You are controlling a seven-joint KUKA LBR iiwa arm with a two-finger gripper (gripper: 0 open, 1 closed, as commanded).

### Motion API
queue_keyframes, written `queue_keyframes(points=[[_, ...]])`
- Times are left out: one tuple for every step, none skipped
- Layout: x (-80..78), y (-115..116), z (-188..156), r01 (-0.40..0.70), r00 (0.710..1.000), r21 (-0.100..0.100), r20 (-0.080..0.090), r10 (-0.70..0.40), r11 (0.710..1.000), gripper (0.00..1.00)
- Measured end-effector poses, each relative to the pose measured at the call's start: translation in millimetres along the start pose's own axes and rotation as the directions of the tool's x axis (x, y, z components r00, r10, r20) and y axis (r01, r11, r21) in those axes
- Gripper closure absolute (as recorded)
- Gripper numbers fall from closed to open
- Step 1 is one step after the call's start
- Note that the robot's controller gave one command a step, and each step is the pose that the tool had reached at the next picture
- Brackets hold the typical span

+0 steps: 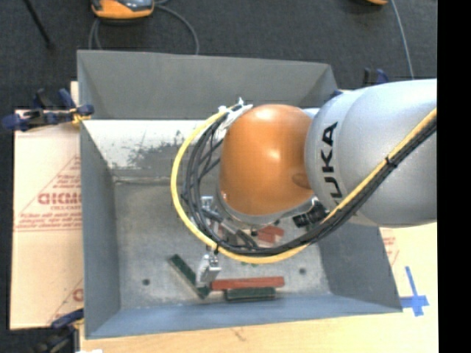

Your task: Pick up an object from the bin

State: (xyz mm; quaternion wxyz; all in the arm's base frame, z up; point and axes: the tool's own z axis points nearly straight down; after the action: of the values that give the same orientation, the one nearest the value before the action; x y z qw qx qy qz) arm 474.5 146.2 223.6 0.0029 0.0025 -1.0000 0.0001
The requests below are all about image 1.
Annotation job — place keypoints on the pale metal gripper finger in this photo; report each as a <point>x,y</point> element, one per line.
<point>203,268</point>
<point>215,272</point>

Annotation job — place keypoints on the grey metal bin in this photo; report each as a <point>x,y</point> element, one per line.
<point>154,234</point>

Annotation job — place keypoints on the dark green flat block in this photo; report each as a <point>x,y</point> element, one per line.
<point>185,270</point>
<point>251,293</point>

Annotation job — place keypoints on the red-brown flat block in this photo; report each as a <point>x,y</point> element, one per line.
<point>250,283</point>
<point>271,234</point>

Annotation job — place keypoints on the brown cardboard board red print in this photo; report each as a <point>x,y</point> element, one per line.
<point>44,182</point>

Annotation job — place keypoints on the black cylinder on white bracket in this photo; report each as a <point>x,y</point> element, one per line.
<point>310,216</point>

